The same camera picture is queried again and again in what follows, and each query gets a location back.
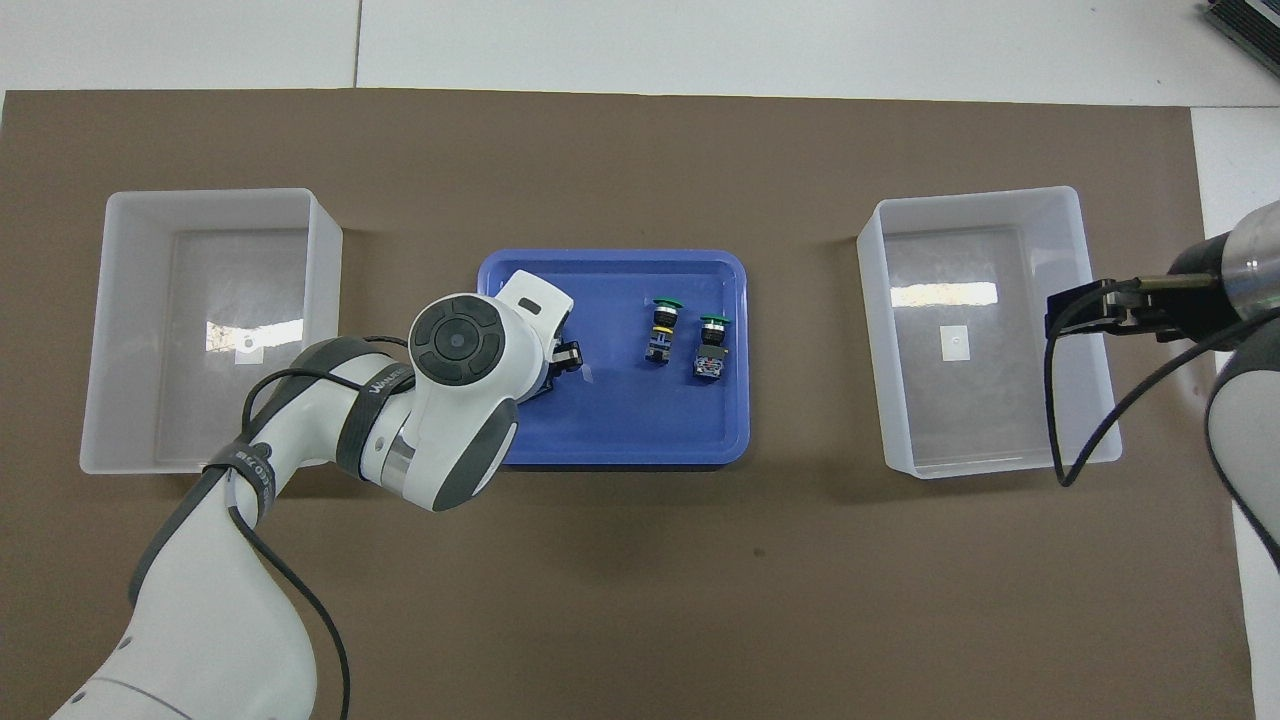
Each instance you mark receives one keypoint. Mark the green push button switch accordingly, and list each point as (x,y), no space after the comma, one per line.
(661,340)
(710,355)

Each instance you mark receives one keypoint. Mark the brown paper table mat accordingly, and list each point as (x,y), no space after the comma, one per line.
(640,580)

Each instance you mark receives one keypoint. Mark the black ribbed metal device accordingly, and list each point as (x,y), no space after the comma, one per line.
(1245,25)

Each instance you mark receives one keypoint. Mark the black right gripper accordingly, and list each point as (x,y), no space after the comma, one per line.
(1200,300)

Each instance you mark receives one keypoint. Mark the translucent white plastic box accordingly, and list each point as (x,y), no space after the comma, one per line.
(1000,420)
(130,400)

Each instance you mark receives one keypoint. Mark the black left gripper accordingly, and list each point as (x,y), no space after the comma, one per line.
(540,385)

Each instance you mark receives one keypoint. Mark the blue plastic tray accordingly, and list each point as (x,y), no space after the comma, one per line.
(640,420)

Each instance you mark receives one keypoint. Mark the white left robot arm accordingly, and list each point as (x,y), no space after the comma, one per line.
(450,400)

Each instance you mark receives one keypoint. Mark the small white sticker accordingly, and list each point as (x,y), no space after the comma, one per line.
(957,343)
(247,350)

